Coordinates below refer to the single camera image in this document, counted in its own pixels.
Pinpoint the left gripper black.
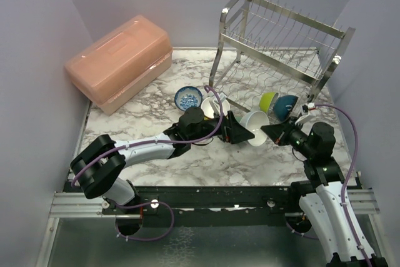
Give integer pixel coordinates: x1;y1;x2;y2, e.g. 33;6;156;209
189;109;254;144

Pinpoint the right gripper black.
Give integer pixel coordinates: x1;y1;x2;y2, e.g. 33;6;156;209
262;115;315;158

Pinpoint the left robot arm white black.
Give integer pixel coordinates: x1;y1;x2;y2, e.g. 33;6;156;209
70;107;254;214

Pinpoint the dark teal beige bowl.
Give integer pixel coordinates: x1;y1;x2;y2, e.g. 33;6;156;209
272;95;298;122

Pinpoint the stainless steel dish rack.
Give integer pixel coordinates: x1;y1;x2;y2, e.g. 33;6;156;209
209;0;356;113

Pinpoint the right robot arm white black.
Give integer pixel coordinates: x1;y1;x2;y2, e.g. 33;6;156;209
261;118;388;266

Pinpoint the blue white patterned bowl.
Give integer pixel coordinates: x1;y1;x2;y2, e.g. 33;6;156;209
174;86;203;111

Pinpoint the white orange bowl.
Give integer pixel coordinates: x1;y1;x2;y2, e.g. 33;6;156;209
201;96;231;119

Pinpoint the white grey bottom bowl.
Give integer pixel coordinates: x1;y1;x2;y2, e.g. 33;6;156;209
239;111;269;147

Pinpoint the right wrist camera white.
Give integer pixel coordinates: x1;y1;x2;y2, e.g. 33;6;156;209
295;103;316;125

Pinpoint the lime green white bowl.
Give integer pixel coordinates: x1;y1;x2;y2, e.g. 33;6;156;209
259;92;279;113

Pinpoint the mint green brown-rimmed bowl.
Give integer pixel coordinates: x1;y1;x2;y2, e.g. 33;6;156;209
235;116;243;123

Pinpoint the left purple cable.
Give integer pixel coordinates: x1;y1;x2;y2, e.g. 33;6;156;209
71;85;224;242

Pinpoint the pink plastic storage box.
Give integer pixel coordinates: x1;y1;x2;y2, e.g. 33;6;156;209
65;15;173;115

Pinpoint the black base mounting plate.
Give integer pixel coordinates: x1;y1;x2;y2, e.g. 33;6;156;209
62;166;363;229

